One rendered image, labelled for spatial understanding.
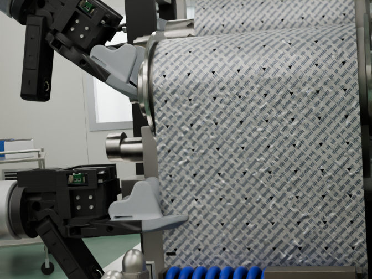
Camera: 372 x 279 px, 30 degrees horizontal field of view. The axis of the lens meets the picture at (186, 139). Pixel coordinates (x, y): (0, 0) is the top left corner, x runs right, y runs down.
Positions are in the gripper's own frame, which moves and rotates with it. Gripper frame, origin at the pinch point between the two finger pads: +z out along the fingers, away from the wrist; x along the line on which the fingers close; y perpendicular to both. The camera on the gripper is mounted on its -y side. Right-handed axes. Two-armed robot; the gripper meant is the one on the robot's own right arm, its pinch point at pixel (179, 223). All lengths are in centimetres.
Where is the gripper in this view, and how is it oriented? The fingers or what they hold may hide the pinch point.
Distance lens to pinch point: 83.0
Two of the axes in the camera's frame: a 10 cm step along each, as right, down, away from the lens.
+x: 2.4, -0.7, 9.7
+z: 9.7, -0.5, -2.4
